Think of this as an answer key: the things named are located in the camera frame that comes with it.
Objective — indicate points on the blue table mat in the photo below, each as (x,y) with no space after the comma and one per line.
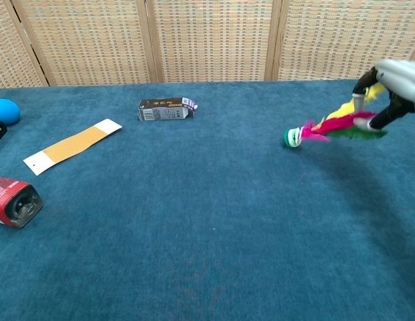
(207,200)

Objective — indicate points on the red juice bottle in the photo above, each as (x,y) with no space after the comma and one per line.
(15,200)

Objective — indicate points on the woven folding screen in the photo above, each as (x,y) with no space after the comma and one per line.
(207,40)

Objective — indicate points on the colourful feather shuttlecock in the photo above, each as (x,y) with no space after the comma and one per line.
(334,125)

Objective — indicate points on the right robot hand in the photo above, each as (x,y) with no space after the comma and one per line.
(391,93)

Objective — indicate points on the blue ball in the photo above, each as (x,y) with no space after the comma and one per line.
(5,111)

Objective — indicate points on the orange and white paper strip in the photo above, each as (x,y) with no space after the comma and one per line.
(72,145)

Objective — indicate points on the small black carton box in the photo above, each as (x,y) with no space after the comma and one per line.
(167,109)

